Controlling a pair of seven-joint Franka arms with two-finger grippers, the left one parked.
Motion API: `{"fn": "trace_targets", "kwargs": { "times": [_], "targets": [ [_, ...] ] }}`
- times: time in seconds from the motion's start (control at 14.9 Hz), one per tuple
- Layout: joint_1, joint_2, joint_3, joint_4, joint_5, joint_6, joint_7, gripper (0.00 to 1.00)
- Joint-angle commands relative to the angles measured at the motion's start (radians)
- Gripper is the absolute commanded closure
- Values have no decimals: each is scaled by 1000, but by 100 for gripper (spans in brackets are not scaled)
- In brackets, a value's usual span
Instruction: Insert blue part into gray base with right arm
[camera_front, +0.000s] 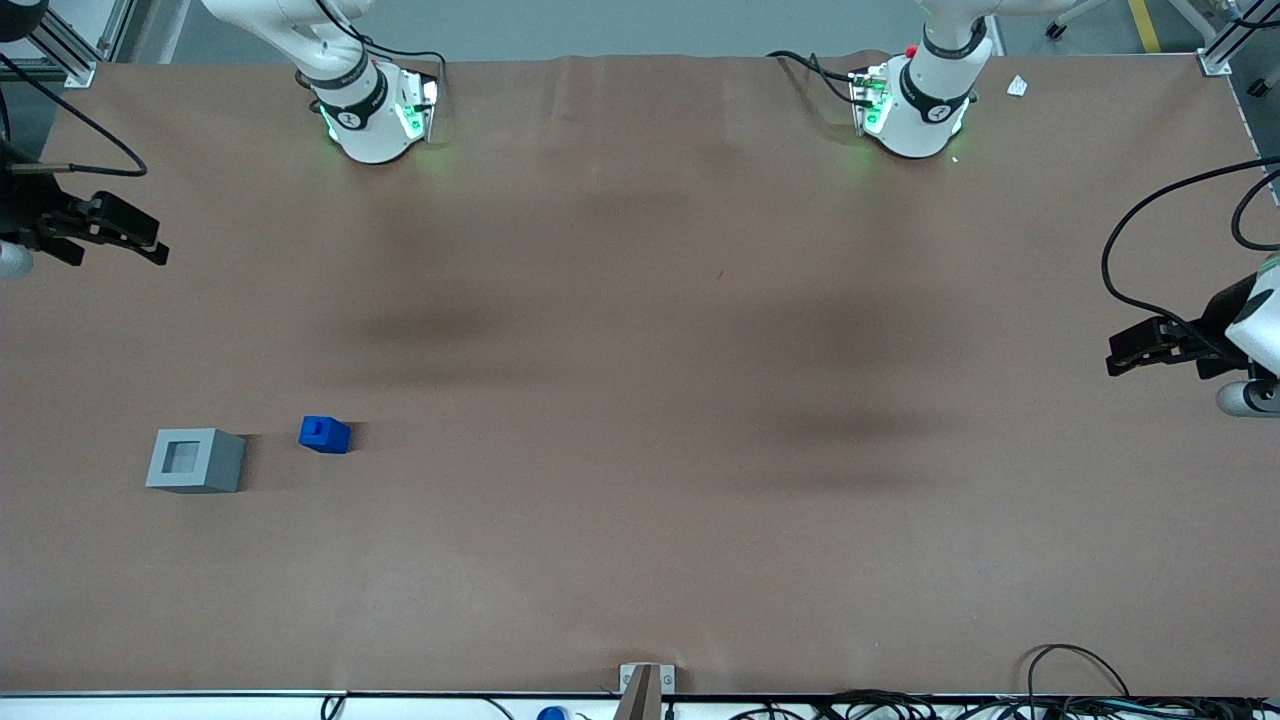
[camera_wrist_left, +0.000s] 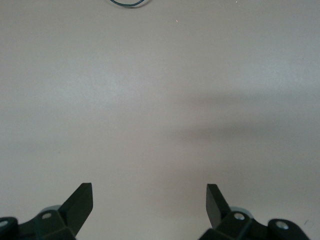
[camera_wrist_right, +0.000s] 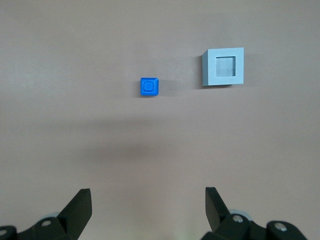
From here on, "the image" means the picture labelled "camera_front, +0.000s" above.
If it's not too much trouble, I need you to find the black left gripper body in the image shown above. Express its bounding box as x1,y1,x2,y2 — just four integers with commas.
1195,270,1266,356

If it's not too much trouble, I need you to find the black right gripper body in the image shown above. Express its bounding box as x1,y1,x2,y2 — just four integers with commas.
0,140,77,243

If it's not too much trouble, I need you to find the blue plastic block part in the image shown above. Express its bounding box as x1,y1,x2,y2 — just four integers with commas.
298,415,353,456

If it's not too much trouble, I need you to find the gray square socket base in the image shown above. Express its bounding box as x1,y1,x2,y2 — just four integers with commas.
145,428,247,494

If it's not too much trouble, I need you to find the black caster wheel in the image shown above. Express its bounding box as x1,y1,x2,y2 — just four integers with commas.
1043,0,1111,41

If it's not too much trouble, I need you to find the table cover mat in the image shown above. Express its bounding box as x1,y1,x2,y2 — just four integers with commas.
0,50,1280,697

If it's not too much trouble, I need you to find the short black cable loop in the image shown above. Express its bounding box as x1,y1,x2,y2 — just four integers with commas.
1231,170,1280,252

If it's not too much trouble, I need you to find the long black left arm cable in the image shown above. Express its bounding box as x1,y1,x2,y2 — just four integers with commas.
1100,155,1280,369

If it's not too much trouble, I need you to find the aluminium frame post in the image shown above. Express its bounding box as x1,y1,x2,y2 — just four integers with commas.
28,0,136,89
1197,0,1280,78

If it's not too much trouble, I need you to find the thin dark cable loop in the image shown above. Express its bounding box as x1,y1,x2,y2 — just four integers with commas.
1027,644,1132,698

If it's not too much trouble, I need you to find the black arm base cable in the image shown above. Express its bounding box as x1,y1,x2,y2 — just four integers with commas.
316,0,449,99
767,49,867,107

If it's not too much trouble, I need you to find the tangled black cable bundle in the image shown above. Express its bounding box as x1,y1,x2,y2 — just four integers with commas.
730,688,1280,720

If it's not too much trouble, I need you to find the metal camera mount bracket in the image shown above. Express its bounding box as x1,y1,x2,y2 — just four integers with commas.
614,663,677,720

